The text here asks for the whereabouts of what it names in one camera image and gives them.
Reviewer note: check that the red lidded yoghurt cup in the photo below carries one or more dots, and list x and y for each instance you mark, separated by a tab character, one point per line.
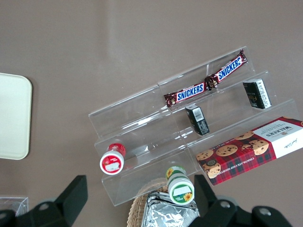
112	160

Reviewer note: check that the brown Snickers bar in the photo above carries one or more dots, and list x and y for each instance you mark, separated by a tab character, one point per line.
228	69
187	93

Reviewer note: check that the clear acrylic stepped display stand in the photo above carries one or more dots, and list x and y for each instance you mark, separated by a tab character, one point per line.
142	118

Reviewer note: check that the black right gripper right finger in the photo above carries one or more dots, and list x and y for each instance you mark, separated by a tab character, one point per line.
213	212

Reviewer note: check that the stacked aluminium foil containers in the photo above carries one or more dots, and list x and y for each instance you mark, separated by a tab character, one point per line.
165	212

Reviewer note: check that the green lidded yoghurt cup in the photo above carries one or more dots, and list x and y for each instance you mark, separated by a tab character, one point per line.
181	189

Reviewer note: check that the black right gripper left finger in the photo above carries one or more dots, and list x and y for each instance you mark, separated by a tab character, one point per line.
66	203

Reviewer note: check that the small black carton box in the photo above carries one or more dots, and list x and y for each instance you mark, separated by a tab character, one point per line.
256	93
197	120

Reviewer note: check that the oval light wicker basket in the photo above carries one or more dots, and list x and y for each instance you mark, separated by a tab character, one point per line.
137	205

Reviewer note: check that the red tartan cookie box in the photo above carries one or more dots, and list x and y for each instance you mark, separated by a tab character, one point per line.
248	151

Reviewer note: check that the clear acrylic bottle rack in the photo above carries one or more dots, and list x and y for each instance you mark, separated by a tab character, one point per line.
14	203

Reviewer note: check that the beige plastic tray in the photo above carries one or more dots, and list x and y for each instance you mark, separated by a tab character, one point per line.
14	116

